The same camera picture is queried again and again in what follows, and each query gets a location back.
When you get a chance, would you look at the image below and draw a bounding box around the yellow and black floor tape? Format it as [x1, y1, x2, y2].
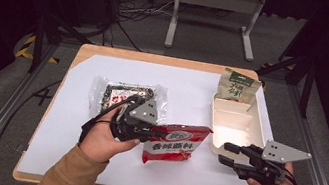
[13, 32, 64, 66]

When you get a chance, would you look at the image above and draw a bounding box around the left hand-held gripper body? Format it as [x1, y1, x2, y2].
[107, 91, 163, 149]

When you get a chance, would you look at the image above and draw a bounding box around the black tripod stand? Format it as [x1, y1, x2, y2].
[250, 47, 320, 120]
[24, 9, 98, 83]

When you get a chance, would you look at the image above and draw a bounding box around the beige and green packet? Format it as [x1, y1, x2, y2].
[214, 65, 264, 107]

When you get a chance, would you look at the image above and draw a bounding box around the white table mat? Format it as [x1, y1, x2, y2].
[16, 43, 290, 185]

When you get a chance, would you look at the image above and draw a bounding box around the red seasoning packet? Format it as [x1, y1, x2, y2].
[139, 116, 214, 175]

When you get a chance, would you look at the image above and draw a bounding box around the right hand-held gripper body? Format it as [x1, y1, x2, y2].
[230, 133, 315, 185]

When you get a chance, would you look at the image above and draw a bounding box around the white divided container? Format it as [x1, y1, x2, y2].
[202, 88, 276, 165]

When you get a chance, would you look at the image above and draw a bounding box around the black floor cable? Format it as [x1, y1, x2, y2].
[0, 69, 63, 185]

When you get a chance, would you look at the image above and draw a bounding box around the bundle of floor cables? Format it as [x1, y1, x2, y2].
[116, 0, 176, 30]

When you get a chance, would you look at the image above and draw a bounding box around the clear seaweed packet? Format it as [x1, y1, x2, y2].
[84, 72, 174, 131]

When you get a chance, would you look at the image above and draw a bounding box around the grey metal stand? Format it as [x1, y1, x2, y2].
[163, 0, 269, 63]

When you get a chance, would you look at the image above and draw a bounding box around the person's left hand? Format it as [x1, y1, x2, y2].
[75, 101, 147, 170]

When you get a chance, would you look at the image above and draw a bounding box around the left hand-held gripper cable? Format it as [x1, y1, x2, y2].
[77, 87, 140, 153]

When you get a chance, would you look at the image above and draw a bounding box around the wooden table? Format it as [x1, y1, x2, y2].
[11, 34, 292, 185]

